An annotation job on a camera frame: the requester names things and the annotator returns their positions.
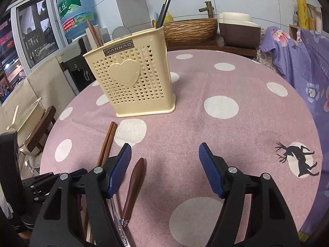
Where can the small wooden box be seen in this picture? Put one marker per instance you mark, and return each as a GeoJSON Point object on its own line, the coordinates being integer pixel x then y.
{"type": "Point", "coordinates": [293, 29]}

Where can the tall yellow box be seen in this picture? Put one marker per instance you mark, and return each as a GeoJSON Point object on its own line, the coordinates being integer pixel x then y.
{"type": "Point", "coordinates": [301, 7]}

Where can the purple floral cloth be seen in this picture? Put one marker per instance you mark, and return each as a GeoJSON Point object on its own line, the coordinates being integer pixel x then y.
{"type": "Point", "coordinates": [295, 61]}

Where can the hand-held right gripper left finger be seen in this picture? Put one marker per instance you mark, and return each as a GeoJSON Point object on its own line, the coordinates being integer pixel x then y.
{"type": "Point", "coordinates": [119, 169]}

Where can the cream plastic utensil holder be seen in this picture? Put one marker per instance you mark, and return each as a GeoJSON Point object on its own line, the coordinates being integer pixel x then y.
{"type": "Point", "coordinates": [128, 87]}

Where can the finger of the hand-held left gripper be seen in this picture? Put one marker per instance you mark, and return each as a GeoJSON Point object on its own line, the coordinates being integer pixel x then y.
{"type": "Point", "coordinates": [43, 185]}

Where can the grey water dispenser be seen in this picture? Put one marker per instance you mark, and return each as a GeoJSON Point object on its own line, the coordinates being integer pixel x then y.
{"type": "Point", "coordinates": [74, 64]}

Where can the silver metal spoon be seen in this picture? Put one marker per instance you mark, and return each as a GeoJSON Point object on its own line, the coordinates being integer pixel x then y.
{"type": "Point", "coordinates": [119, 223]}

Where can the dark wooden cabinet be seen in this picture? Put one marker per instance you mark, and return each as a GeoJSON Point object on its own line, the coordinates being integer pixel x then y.
{"type": "Point", "coordinates": [231, 50]}

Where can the brown wooden chopstick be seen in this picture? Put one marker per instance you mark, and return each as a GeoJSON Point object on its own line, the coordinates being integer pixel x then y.
{"type": "Point", "coordinates": [110, 144]}
{"type": "Point", "coordinates": [92, 32]}
{"type": "Point", "coordinates": [105, 142]}
{"type": "Point", "coordinates": [95, 32]}

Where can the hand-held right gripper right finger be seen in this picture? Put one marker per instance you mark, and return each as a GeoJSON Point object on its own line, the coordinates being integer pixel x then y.
{"type": "Point", "coordinates": [210, 169]}

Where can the woven wicker basket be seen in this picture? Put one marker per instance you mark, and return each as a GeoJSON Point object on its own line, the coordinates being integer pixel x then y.
{"type": "Point", "coordinates": [190, 30]}

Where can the blue toothbrush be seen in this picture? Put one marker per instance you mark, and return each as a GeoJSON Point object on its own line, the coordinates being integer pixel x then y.
{"type": "Point", "coordinates": [155, 19]}

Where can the pink polka dot tablecloth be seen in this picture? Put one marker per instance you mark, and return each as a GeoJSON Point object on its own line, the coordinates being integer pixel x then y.
{"type": "Point", "coordinates": [192, 123]}

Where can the dark wooden chair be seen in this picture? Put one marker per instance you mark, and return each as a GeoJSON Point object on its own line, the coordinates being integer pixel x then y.
{"type": "Point", "coordinates": [42, 128]}

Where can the beige cloth cover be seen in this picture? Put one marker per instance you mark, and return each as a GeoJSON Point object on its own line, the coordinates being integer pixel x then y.
{"type": "Point", "coordinates": [46, 87]}

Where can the bronze faucet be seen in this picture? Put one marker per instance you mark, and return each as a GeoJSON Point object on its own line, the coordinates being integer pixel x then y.
{"type": "Point", "coordinates": [208, 9]}

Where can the yellow dish soap bottle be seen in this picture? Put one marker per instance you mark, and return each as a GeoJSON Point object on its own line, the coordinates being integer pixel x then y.
{"type": "Point", "coordinates": [168, 18]}

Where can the cream and brown rice cooker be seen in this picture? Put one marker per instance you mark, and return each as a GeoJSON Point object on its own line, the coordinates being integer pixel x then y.
{"type": "Point", "coordinates": [239, 32]}

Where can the blue water jug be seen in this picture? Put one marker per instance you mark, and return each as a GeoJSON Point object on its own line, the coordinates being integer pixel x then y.
{"type": "Point", "coordinates": [74, 12]}

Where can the white framed window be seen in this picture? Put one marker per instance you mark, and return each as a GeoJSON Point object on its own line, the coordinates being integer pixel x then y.
{"type": "Point", "coordinates": [36, 30]}

